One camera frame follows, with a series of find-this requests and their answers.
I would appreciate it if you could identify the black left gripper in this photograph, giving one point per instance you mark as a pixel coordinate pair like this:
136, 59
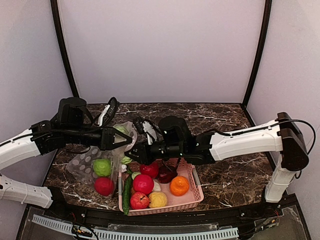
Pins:
104, 138

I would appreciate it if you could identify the pink plastic basket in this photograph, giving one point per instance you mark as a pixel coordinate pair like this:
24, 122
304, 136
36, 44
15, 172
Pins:
175, 203

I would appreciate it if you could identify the black front rail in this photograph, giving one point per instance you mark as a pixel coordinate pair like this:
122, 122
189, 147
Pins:
242, 217

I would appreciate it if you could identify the green cucumber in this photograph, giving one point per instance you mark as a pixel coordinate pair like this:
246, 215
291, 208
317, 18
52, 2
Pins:
126, 194

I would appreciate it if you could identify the orange fruit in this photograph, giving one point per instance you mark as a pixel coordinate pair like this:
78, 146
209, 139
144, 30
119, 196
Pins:
179, 186

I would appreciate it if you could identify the red ball fruit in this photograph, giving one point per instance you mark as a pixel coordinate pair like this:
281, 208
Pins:
104, 186

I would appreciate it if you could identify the black frame post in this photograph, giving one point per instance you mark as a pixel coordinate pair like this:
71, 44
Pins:
259, 52
63, 48

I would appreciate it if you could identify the yellow fruit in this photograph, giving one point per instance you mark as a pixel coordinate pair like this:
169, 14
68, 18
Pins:
157, 199

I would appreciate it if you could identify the black left frame post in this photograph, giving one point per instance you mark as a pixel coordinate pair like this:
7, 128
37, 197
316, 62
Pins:
63, 48

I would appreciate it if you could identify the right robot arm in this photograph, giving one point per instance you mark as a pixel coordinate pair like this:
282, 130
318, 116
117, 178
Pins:
280, 135

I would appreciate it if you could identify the black right frame post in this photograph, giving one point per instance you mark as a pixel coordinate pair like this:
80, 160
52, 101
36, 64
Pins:
259, 52

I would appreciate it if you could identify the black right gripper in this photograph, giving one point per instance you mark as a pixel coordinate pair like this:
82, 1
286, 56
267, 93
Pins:
144, 153

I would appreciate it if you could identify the white radish vegetable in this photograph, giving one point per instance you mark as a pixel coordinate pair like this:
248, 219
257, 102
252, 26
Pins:
156, 187

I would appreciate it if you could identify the pale green cabbage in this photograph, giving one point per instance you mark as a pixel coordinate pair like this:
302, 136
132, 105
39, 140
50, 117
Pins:
128, 130

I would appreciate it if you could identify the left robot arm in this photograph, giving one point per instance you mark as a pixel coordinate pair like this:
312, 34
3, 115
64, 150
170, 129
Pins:
72, 124

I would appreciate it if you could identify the clear zip top bag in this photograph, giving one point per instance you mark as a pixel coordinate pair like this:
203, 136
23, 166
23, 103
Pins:
81, 166

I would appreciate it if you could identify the white cable duct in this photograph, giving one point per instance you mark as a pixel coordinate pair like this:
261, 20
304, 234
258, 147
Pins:
129, 232

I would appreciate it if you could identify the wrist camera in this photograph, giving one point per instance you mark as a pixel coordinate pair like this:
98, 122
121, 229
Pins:
108, 112
147, 128

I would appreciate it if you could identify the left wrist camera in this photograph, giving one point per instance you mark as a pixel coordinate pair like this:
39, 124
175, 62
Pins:
108, 112

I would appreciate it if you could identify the red apple front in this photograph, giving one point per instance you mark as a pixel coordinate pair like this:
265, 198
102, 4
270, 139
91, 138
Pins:
139, 201

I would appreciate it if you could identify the green apple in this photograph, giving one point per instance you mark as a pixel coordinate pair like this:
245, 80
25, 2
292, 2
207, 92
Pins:
102, 167

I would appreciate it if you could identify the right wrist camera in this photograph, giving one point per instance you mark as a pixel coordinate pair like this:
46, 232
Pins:
147, 128

